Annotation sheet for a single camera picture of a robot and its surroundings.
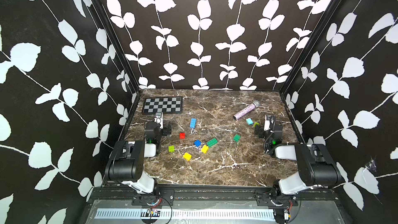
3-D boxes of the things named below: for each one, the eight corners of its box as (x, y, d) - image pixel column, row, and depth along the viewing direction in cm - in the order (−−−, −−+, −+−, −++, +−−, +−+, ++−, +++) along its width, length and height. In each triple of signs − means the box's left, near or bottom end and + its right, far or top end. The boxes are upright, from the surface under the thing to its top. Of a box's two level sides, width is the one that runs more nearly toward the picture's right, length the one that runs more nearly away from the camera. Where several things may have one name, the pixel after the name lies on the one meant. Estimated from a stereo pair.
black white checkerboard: (141, 114, 108) (140, 111, 106) (146, 99, 117) (145, 96, 115) (182, 114, 108) (181, 111, 106) (183, 99, 117) (183, 96, 115)
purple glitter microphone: (236, 121, 105) (237, 117, 102) (232, 118, 107) (233, 114, 104) (258, 106, 114) (260, 102, 110) (255, 104, 116) (257, 100, 112)
